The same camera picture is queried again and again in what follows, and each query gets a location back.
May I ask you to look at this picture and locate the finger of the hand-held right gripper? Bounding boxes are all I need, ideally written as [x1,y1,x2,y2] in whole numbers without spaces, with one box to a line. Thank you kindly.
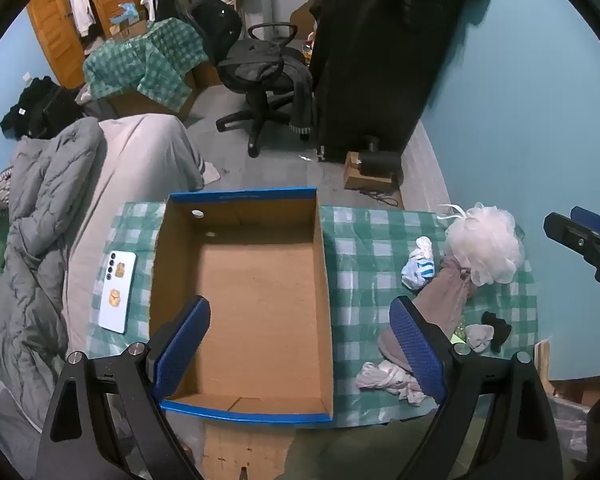
[543,212,600,273]
[570,206,600,238]

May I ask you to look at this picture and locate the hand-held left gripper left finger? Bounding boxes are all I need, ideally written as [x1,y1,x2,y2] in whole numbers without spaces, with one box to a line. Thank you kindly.
[39,296,212,480]

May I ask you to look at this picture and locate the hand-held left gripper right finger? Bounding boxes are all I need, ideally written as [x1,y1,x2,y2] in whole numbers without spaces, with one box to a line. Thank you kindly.
[389,296,563,480]

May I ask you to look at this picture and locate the white plastic bag bundle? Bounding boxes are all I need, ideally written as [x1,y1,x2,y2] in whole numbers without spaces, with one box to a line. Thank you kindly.
[356,360,428,407]

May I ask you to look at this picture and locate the pinkish beige cloth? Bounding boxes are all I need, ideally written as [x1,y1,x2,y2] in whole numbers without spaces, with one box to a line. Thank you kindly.
[377,255,476,373]

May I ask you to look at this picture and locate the grey sock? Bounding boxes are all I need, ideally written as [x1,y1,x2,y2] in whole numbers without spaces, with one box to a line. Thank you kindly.
[464,324,495,353]

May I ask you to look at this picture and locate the blue and white sock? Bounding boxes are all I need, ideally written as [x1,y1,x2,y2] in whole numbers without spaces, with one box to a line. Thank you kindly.
[401,236,435,291]

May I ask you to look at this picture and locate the black sock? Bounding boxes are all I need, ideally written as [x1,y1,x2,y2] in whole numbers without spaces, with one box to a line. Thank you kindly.
[481,311,513,352]

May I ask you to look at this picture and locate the white mesh bath pouf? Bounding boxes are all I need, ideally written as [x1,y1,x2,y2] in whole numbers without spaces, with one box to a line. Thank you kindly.
[437,202,525,287]

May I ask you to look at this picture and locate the blue-edged cardboard box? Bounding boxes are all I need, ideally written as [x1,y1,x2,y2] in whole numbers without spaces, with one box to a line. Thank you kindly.
[149,187,335,423]

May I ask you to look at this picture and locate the white smartphone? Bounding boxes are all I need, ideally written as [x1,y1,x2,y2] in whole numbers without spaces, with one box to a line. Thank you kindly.
[99,251,138,335]

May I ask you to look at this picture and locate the green checkered tablecloth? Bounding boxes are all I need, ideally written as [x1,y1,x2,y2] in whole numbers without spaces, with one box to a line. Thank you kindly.
[85,201,538,426]

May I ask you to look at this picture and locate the wooden board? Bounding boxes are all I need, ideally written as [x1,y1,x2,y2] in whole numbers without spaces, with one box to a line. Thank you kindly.
[534,342,551,392]

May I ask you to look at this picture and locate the person's olive trousers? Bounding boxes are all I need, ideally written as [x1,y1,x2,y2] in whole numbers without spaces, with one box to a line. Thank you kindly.
[285,410,481,480]

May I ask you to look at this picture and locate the small cardboard box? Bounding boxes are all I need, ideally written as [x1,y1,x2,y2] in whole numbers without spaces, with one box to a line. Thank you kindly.
[343,151,398,192]

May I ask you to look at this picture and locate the grey duvet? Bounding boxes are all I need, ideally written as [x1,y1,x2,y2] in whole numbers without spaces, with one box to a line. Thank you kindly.
[0,119,106,401]

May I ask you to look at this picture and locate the black office chair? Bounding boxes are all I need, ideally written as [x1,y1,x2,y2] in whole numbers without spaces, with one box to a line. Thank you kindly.
[216,22,313,158]

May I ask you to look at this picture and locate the black bags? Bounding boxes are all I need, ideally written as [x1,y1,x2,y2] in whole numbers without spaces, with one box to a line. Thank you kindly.
[0,76,83,140]

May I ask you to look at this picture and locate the green checkered cloth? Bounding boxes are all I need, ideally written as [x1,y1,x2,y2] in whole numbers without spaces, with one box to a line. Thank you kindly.
[82,17,210,111]

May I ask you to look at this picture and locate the dark grey garment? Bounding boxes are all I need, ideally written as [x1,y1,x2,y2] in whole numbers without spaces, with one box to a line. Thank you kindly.
[219,40,314,142]

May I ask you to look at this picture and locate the open cardboard box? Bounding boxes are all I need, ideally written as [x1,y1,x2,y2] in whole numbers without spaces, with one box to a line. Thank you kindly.
[110,15,148,41]

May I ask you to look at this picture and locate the black backpack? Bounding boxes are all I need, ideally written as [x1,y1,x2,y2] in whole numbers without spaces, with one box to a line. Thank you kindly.
[192,0,243,66]

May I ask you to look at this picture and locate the white hanging shirt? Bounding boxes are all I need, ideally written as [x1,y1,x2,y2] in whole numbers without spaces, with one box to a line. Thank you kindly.
[67,0,97,38]

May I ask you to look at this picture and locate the black cable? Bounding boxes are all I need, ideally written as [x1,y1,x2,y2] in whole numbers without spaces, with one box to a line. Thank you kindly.
[359,187,399,207]

